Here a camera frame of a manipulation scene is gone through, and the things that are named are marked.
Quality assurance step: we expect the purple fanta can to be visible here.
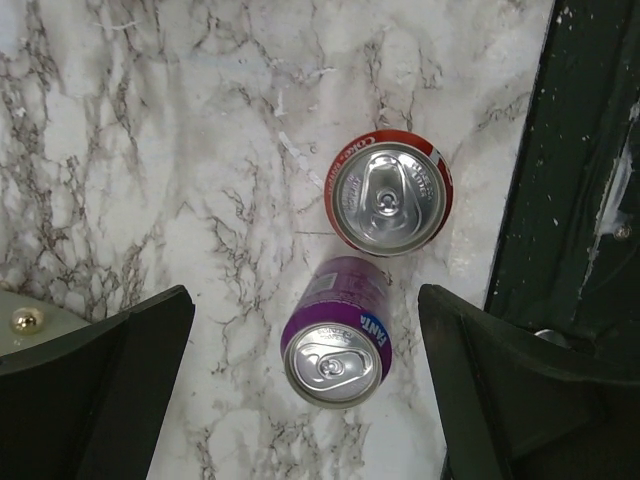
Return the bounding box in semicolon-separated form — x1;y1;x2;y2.
280;256;393;409

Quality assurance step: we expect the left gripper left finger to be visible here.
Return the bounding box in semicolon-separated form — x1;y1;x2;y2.
1;285;195;479

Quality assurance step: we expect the black metal base frame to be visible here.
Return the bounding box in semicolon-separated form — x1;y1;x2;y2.
485;1;639;369

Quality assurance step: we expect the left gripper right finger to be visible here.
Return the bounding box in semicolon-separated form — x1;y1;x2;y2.
418;285;639;479

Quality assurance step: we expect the red cola can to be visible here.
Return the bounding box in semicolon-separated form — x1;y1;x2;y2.
324;129;454;257

